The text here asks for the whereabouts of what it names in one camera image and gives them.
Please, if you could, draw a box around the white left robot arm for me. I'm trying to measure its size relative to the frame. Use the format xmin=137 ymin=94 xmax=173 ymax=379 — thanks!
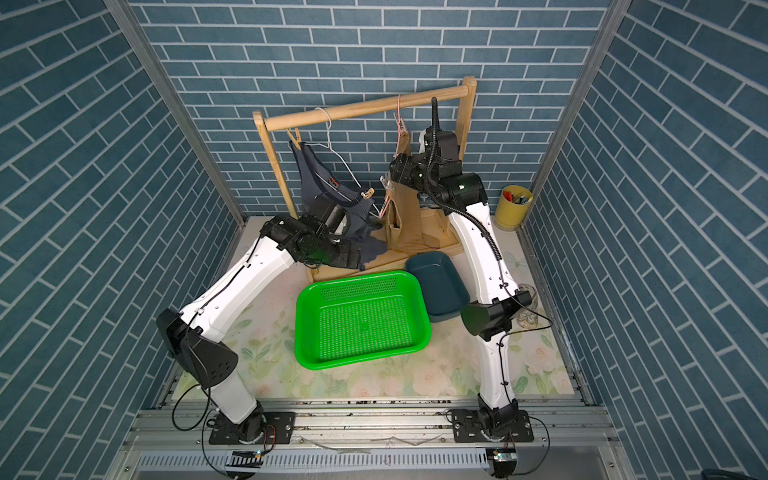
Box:
xmin=156 ymin=197 xmax=362 ymax=444

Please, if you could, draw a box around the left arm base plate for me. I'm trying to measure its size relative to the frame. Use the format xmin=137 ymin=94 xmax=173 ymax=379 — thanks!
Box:
xmin=206 ymin=411 xmax=296 ymax=447

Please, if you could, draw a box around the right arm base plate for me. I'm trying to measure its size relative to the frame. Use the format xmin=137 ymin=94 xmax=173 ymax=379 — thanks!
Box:
xmin=445 ymin=409 xmax=534 ymax=443

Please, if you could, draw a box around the white wire hanger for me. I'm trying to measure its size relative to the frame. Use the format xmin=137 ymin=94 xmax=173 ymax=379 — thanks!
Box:
xmin=296 ymin=107 xmax=380 ymax=211

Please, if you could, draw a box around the floral table mat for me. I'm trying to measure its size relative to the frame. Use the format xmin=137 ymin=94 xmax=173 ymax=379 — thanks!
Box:
xmin=173 ymin=215 xmax=575 ymax=400

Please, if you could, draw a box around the dark teal plastic bin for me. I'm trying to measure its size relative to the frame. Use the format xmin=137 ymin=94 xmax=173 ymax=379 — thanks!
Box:
xmin=405 ymin=251 xmax=470 ymax=323

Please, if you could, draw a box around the yellow pen cup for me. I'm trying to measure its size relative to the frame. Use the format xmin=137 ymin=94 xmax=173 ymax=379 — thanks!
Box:
xmin=494 ymin=185 xmax=534 ymax=231

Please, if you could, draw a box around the dark grey tank top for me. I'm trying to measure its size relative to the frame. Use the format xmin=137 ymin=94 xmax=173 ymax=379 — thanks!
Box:
xmin=289 ymin=142 xmax=388 ymax=271

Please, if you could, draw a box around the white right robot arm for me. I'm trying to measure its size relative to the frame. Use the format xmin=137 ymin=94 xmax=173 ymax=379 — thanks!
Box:
xmin=389 ymin=126 xmax=531 ymax=438

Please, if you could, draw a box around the wooden clothes rack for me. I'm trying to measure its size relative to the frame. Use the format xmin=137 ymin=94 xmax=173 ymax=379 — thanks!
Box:
xmin=252 ymin=75 xmax=478 ymax=283

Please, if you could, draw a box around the pink wire hanger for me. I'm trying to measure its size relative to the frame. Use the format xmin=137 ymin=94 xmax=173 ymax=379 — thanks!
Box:
xmin=393 ymin=94 xmax=409 ymax=138

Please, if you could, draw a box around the tan tank top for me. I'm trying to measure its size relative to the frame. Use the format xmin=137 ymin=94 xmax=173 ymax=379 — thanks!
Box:
xmin=383 ymin=133 xmax=454 ymax=255

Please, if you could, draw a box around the green plastic basket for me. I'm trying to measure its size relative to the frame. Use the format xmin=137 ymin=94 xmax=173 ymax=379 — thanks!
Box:
xmin=294 ymin=271 xmax=432 ymax=371

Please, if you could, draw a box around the wooden clothespin at rack corner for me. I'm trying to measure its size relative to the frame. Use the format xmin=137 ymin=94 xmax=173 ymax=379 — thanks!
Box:
xmin=286 ymin=128 xmax=302 ymax=150

